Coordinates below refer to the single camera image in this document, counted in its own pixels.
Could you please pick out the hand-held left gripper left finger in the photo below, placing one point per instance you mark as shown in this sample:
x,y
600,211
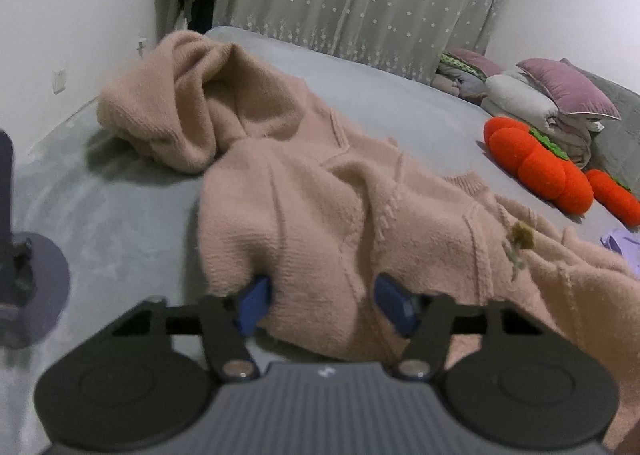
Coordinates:
x,y
255,302

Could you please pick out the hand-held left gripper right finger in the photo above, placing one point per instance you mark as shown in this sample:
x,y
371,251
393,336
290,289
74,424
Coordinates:
x,y
395,305

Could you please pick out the pink knitted sweater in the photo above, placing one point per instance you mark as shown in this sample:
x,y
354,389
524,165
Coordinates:
x,y
310,195

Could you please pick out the large orange pumpkin cushion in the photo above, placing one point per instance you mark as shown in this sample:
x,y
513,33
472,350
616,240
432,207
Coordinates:
x,y
540,160

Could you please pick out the dark stand with round base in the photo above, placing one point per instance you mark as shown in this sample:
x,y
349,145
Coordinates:
x,y
22,275

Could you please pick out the lavender cloth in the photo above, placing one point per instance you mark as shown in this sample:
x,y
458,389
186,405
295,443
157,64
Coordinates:
x,y
622,245

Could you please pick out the white folded duvet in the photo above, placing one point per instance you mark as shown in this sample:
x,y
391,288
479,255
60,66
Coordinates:
x,y
530,102

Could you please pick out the small orange pumpkin cushion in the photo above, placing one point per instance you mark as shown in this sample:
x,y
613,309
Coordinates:
x,y
615,197

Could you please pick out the pile of folded bedding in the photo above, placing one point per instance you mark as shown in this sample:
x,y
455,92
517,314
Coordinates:
x,y
462,67

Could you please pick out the purple pillow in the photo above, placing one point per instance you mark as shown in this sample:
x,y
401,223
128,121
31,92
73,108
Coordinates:
x,y
570,87

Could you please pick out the grey blanket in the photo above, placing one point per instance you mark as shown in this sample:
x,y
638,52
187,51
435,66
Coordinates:
x,y
617,120

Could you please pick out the white wall socket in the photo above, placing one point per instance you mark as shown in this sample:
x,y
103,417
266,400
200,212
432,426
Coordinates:
x,y
59,80

